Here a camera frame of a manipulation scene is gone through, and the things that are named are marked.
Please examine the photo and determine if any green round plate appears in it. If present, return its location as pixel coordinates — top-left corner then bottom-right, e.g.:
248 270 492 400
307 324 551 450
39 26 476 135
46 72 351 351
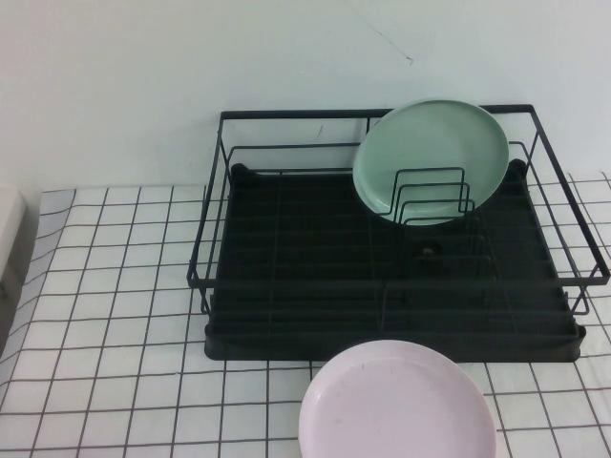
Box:
351 98 511 226

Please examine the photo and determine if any pink round plate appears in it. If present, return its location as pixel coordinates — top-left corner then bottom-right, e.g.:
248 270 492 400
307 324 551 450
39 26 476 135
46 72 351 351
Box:
298 339 497 458

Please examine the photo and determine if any dark grey dish rack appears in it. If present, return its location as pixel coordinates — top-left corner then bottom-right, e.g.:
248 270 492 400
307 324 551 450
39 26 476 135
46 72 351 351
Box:
203 161 586 366

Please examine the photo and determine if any black wire dish rack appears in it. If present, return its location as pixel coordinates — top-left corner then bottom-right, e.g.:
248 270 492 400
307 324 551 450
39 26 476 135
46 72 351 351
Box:
185 103 611 319

